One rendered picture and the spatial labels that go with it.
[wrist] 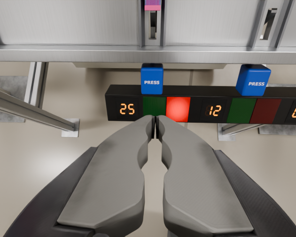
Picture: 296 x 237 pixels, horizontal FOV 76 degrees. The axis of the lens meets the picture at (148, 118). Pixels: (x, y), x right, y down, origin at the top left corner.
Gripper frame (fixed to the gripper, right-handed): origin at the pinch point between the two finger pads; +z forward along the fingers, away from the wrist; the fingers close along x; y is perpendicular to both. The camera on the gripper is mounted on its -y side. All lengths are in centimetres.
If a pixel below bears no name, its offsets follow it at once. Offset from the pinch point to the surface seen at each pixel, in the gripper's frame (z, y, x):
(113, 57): 7.4, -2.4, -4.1
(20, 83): 78, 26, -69
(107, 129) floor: 64, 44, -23
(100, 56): 7.4, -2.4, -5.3
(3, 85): 77, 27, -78
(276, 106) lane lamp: 10.7, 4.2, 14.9
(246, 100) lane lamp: 10.7, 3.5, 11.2
